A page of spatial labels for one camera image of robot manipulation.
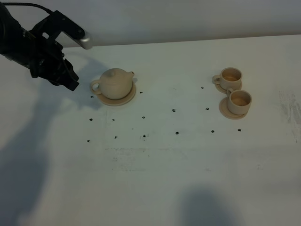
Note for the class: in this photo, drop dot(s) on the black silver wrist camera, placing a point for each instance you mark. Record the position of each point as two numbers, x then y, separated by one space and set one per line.
56 23

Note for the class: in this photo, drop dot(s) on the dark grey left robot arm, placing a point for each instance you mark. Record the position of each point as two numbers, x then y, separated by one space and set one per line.
9 34

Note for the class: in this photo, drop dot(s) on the beige teapot saucer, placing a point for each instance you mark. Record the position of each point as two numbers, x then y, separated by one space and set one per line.
118 102

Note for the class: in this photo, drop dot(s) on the beige near saucer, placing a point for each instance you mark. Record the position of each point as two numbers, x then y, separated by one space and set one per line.
223 107

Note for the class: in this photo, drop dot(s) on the beige teacup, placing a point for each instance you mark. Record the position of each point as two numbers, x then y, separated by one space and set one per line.
229 78
239 101

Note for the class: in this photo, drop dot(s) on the beige near teacup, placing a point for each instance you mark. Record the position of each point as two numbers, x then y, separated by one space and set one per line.
239 101

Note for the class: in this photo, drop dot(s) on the beige far saucer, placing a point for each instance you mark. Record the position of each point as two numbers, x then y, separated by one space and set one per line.
220 89

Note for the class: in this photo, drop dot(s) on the beige ceramic teapot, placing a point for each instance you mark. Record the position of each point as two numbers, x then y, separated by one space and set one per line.
114 84

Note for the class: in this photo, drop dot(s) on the beige far teacup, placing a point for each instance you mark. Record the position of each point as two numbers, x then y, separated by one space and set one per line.
229 78

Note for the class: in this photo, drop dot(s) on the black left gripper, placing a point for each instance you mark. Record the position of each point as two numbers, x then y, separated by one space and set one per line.
39 51

